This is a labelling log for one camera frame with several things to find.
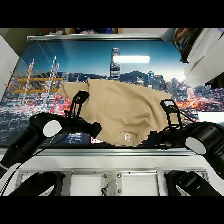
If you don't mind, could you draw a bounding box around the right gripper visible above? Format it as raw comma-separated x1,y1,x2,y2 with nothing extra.
145,128,175,148

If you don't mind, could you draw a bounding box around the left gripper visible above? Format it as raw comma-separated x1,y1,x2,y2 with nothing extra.
73,119,103,138

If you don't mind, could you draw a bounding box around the beige long-sleeved shirt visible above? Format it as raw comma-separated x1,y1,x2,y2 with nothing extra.
56,78,183,148

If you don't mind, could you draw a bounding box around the heap of clothes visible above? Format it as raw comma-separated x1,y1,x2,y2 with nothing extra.
163,27,224,88

